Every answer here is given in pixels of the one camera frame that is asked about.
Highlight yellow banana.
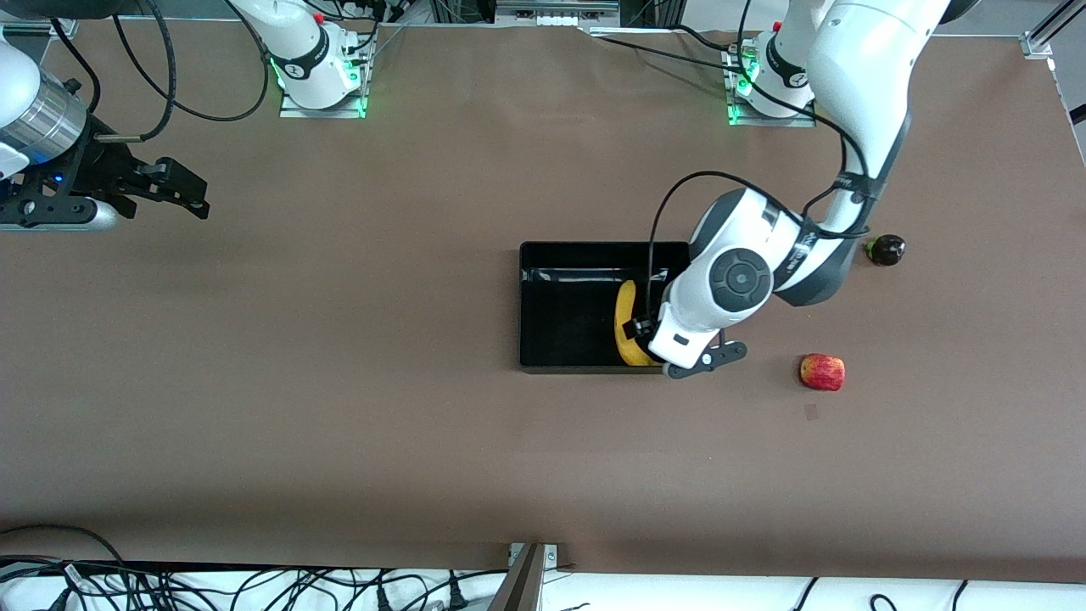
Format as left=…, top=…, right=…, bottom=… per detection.
left=614, top=281, right=665, bottom=367

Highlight black rectangular plastic box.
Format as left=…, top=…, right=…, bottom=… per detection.
left=518, top=241, right=702, bottom=374

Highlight red apple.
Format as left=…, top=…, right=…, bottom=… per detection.
left=799, top=353, right=847, bottom=392

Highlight dark purple mangosteen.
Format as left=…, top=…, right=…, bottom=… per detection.
left=864, top=234, right=907, bottom=267

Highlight grey metal device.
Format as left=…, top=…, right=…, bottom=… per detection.
left=495, top=0, right=622, bottom=28

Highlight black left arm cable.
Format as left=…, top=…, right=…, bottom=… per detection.
left=646, top=0, right=876, bottom=328

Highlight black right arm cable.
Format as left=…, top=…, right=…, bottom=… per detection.
left=51, top=0, right=271, bottom=143

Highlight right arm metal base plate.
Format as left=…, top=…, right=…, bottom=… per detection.
left=278, top=49, right=370, bottom=120

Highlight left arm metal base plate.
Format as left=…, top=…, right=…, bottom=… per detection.
left=725, top=42, right=818, bottom=129

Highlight black cable to arm base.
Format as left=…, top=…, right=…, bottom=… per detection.
left=592, top=24, right=749, bottom=76

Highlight metal bracket at table edge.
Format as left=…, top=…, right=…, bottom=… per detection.
left=488, top=542, right=561, bottom=611

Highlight long arched black cable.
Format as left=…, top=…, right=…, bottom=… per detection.
left=0, top=524, right=128, bottom=568

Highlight tangled black cables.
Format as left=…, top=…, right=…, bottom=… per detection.
left=0, top=556, right=510, bottom=611

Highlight aluminium frame profile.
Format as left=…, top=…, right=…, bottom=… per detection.
left=1021, top=0, right=1086, bottom=60

